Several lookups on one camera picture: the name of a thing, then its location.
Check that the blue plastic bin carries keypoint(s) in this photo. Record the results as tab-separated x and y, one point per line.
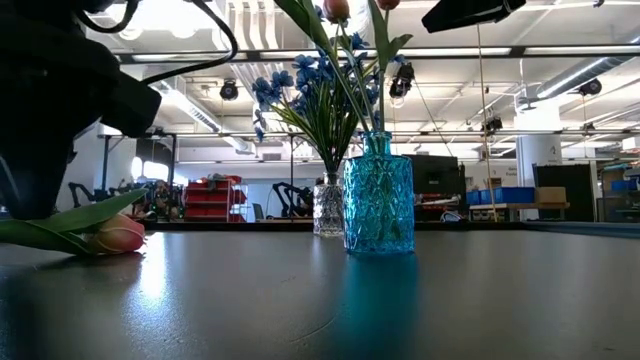
500	195

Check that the blue artificial flower bunch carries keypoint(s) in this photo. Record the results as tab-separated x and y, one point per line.
322	115

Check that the brown cardboard box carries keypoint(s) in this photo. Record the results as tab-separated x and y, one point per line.
550	194

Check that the small blue bin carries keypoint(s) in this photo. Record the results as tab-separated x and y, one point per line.
625	185

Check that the red storage shelf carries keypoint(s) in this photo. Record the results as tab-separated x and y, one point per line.
212	200

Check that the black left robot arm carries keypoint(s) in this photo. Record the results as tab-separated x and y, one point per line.
45	50

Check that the black ceiling spotlight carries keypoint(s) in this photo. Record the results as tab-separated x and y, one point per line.
229	90
590	86

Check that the black cabinet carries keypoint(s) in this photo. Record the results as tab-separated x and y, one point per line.
565	192

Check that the clear cut-glass vase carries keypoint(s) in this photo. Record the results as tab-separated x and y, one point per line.
328	210

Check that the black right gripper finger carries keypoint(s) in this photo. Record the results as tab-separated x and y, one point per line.
480	6
460	17

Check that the black background robot arm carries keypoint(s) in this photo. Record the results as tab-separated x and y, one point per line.
95	194
292	200

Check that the thin wooden pole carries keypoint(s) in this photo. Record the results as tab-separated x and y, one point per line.
486	150

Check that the black hanging ceiling camera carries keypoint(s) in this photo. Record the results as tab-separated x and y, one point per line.
402	80
492	124

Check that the wooden work table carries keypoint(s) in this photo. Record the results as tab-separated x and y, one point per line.
520	206

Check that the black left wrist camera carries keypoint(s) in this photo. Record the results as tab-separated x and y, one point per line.
132	112

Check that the blue cut-glass vase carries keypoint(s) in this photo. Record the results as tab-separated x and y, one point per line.
379	200

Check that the black monitor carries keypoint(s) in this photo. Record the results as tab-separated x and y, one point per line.
435	177

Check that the pink tulip with green stem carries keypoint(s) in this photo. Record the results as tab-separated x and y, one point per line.
336	9
382	47
117	234

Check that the white round column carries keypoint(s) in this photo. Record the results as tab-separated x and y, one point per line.
539	155

